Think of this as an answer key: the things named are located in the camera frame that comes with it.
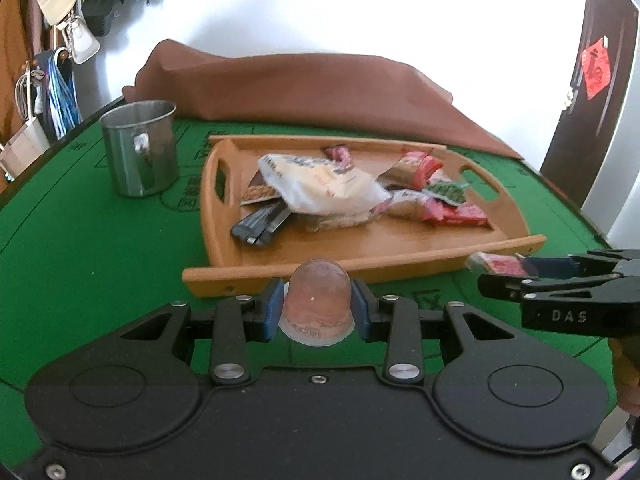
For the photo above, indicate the large white snack packet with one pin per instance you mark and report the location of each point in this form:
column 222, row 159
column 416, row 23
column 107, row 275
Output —
column 320, row 182

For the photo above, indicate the small white blue packet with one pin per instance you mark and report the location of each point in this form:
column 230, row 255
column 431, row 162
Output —
column 405, row 205

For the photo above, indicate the slim red stick packet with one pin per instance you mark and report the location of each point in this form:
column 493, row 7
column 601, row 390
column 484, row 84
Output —
column 497, row 263

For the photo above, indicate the pink jelly cup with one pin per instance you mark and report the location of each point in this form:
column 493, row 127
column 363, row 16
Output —
column 317, row 300

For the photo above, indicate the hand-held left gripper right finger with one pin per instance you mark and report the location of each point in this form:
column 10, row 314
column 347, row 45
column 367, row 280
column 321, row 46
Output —
column 362, row 312

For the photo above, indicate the red gold nut packet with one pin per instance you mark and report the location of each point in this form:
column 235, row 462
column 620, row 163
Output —
column 407, row 170

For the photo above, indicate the small white handbag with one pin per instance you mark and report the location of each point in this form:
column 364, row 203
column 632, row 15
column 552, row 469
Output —
column 82, row 42

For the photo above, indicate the red white-label snack packet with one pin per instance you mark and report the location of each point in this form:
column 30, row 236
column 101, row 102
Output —
column 447, row 192

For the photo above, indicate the red door decoration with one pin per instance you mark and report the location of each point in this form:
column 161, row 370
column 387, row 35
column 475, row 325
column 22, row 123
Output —
column 596, row 67

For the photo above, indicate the blue striped bag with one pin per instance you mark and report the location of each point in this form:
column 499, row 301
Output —
column 62, row 100

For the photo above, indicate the white paper bag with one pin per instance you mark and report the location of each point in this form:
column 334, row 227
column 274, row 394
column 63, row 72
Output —
column 25, row 150

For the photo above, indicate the red brown-ended stick packet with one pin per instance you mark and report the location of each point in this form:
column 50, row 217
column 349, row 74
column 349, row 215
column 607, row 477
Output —
column 337, row 155

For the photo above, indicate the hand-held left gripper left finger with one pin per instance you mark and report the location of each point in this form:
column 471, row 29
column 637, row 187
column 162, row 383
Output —
column 270, row 312

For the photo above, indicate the brown nut bar packet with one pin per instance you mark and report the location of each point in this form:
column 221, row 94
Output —
column 260, row 192

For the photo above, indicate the orange coat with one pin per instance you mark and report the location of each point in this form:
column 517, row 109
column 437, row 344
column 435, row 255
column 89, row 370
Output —
column 12, row 60

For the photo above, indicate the brown cloth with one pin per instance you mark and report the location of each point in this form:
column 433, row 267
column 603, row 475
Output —
column 310, row 90

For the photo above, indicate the red bar packet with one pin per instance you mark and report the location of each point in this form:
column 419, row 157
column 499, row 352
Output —
column 457, row 214

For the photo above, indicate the dark brown door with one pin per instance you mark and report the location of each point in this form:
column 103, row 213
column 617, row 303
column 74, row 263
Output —
column 575, row 135

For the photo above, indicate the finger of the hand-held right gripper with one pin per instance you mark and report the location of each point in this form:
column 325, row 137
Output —
column 550, row 267
column 505, row 287

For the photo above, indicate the metal cup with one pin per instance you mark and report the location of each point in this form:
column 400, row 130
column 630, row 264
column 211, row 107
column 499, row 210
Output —
column 140, row 150

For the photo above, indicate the person's right hand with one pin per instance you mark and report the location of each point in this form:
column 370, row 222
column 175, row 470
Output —
column 627, row 370

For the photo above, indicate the wooden tray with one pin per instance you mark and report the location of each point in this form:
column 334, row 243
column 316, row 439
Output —
column 400, row 245

